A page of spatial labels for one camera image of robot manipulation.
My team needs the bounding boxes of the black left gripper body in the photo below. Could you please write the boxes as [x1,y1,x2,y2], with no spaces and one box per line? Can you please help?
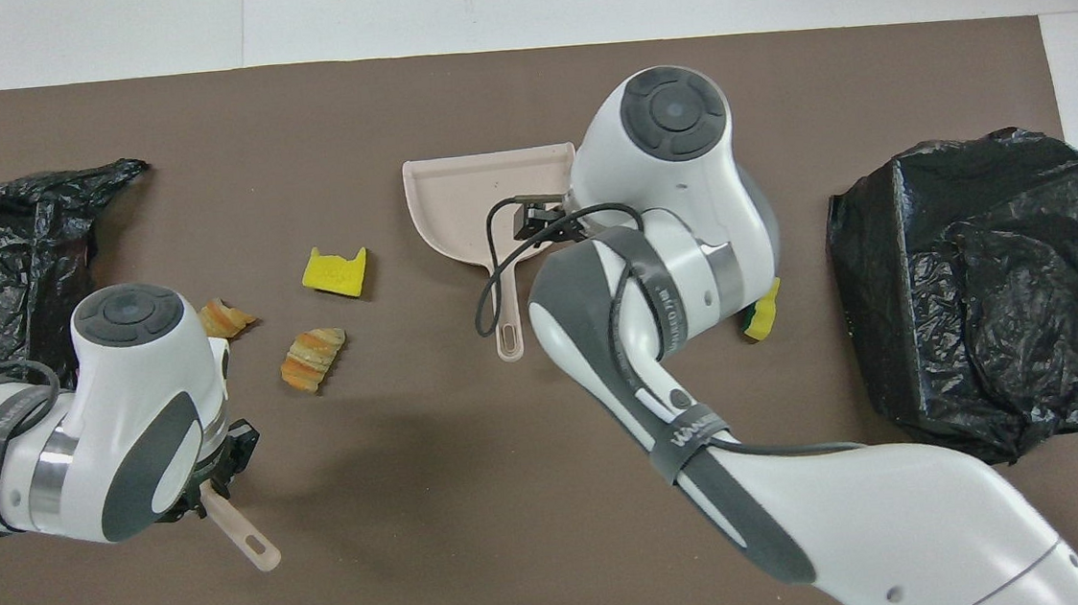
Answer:
[212,418,265,482]

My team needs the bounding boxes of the beige hand brush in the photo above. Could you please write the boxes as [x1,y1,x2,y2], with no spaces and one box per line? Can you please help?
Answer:
[199,477,284,577]

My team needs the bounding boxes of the toasted bread slice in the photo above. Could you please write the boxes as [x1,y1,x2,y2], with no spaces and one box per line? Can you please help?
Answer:
[198,296,260,341]

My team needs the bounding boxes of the notched yellow sponge piece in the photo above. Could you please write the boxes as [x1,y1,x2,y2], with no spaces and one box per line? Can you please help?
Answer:
[299,244,372,303]

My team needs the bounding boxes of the beige plastic dustpan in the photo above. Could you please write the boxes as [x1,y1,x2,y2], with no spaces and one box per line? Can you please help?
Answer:
[401,142,592,369]

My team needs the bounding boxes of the yellow green sponge piece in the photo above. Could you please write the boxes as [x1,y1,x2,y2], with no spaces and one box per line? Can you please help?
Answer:
[739,276,785,343]

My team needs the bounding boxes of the brown table mat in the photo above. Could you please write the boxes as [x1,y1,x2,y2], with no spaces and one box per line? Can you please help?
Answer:
[0,3,1078,605]

